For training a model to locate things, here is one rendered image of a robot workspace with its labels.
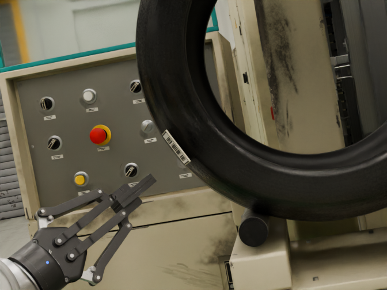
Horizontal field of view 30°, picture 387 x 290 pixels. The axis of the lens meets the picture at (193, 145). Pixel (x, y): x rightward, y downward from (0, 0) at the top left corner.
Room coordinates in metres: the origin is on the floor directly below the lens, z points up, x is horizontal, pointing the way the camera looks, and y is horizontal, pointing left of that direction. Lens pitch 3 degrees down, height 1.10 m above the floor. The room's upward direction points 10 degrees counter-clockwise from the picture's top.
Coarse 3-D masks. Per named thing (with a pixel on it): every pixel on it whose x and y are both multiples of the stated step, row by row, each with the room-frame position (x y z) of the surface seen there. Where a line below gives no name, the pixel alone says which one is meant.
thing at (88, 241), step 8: (120, 216) 0.99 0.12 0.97; (104, 224) 0.98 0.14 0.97; (112, 224) 0.98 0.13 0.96; (96, 232) 0.97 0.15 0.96; (104, 232) 0.97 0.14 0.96; (88, 240) 0.95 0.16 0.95; (96, 240) 0.97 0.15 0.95; (80, 248) 0.95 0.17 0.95; (88, 248) 0.97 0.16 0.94; (72, 256) 0.93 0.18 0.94
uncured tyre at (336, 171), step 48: (144, 0) 1.12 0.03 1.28; (192, 0) 1.34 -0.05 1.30; (144, 48) 1.11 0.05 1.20; (192, 48) 1.34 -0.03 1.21; (144, 96) 1.15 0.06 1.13; (192, 96) 1.07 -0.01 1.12; (192, 144) 1.08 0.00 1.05; (240, 144) 1.34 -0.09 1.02; (384, 144) 1.30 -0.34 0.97; (240, 192) 1.09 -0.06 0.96; (288, 192) 1.07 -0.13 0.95; (336, 192) 1.06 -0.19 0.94; (384, 192) 1.06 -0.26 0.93
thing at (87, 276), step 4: (88, 268) 0.95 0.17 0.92; (92, 268) 0.95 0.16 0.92; (84, 272) 0.95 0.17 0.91; (88, 272) 0.95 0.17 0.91; (92, 272) 0.95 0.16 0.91; (84, 276) 0.94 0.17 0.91; (88, 276) 0.95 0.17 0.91; (92, 276) 0.95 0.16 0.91; (84, 280) 0.95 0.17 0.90; (88, 280) 0.95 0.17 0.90; (92, 284) 0.95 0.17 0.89; (96, 284) 0.95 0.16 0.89
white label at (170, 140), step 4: (164, 132) 1.10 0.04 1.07; (168, 132) 1.08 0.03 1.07; (164, 136) 1.11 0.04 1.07; (168, 136) 1.09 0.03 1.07; (168, 140) 1.11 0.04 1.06; (172, 140) 1.09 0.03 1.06; (172, 144) 1.10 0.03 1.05; (176, 144) 1.08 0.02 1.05; (172, 148) 1.12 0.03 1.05; (176, 148) 1.10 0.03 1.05; (180, 148) 1.08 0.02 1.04; (176, 152) 1.11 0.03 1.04; (180, 152) 1.09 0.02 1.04; (184, 152) 1.08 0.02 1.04; (180, 156) 1.10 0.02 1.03; (184, 156) 1.08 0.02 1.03; (184, 160) 1.10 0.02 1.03; (188, 160) 1.08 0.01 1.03; (184, 164) 1.11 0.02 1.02
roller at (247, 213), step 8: (248, 216) 1.10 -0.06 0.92; (256, 216) 1.10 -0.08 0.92; (264, 216) 1.13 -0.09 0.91; (240, 224) 1.09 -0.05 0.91; (248, 224) 1.08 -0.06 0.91; (256, 224) 1.08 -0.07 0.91; (264, 224) 1.08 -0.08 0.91; (240, 232) 1.09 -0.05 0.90; (248, 232) 1.08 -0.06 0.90; (256, 232) 1.08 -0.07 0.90; (264, 232) 1.08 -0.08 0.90; (248, 240) 1.08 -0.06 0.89; (256, 240) 1.08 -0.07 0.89; (264, 240) 1.08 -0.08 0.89
